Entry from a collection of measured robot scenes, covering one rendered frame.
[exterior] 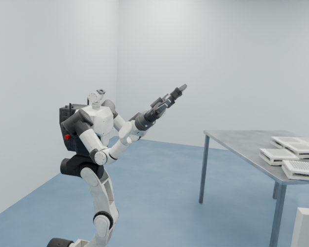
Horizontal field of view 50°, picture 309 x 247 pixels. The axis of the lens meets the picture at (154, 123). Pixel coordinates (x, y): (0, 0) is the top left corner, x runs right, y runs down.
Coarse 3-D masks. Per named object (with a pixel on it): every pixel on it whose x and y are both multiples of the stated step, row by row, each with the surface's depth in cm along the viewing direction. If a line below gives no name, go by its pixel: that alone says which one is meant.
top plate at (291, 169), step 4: (284, 160) 266; (288, 160) 266; (284, 164) 260; (288, 164) 257; (288, 168) 248; (292, 168) 248; (292, 172) 244; (296, 172) 244; (300, 172) 243; (304, 172) 243; (308, 172) 242
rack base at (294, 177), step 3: (282, 165) 268; (282, 168) 266; (285, 168) 261; (285, 171) 255; (288, 171) 255; (288, 174) 247; (297, 174) 249; (288, 177) 246; (291, 177) 245; (294, 177) 245; (297, 177) 244; (300, 177) 244; (303, 177) 244; (306, 177) 244
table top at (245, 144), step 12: (204, 132) 380; (216, 132) 375; (228, 132) 378; (240, 132) 382; (252, 132) 386; (264, 132) 391; (276, 132) 395; (288, 132) 399; (228, 144) 329; (240, 144) 332; (252, 144) 335; (264, 144) 338; (240, 156) 300; (252, 156) 295; (264, 168) 266; (276, 168) 268; (276, 180) 248; (288, 180) 243; (300, 180) 245
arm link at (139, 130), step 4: (136, 116) 177; (132, 120) 176; (136, 120) 172; (136, 124) 172; (140, 124) 171; (136, 128) 174; (140, 128) 172; (144, 128) 172; (148, 128) 174; (132, 132) 175; (136, 132) 176; (140, 132) 177; (144, 132) 179
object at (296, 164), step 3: (291, 162) 261; (294, 162) 260; (297, 162) 261; (294, 165) 253; (297, 165) 253; (300, 165) 253; (303, 165) 254; (306, 165) 255; (303, 168) 248; (306, 168) 247
